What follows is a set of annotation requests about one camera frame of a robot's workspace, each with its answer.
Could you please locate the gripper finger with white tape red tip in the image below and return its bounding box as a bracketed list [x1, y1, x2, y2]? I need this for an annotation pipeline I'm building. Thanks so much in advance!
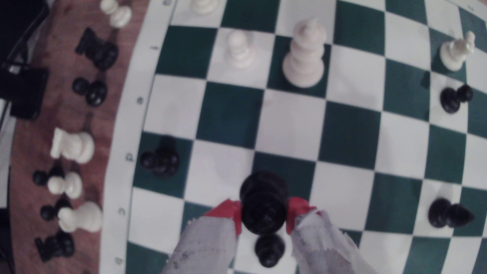
[162, 199, 242, 274]
[286, 197, 377, 274]

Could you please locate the large black chess piece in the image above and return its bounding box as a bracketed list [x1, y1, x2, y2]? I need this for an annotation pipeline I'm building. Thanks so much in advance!
[239, 171, 290, 235]

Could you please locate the green and white chess board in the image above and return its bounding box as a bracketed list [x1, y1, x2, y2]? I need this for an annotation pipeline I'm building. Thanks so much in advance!
[99, 0, 487, 274]

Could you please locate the tall white chess piece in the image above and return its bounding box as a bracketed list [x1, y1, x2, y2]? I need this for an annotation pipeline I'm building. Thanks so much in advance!
[282, 18, 328, 89]

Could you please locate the white bishop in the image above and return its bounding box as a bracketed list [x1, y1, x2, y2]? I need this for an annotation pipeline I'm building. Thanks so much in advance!
[57, 200, 103, 234]

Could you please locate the black pawn lower right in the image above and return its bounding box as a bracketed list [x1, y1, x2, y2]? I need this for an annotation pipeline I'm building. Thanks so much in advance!
[428, 197, 475, 229]

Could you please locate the white pawn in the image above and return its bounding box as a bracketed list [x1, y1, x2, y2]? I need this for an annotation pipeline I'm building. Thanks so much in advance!
[99, 0, 133, 29]
[47, 171, 83, 199]
[190, 0, 220, 16]
[226, 30, 256, 70]

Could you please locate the white rook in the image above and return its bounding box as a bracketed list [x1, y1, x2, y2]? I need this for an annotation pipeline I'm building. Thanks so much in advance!
[50, 127, 95, 164]

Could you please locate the small black box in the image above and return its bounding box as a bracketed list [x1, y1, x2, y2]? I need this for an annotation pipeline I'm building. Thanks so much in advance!
[0, 63, 49, 121]

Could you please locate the white knight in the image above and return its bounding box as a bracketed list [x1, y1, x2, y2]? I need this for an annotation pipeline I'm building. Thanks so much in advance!
[439, 31, 476, 72]

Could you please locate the large black case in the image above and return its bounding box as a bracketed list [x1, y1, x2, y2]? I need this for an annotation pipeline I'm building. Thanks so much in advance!
[0, 0, 50, 62]

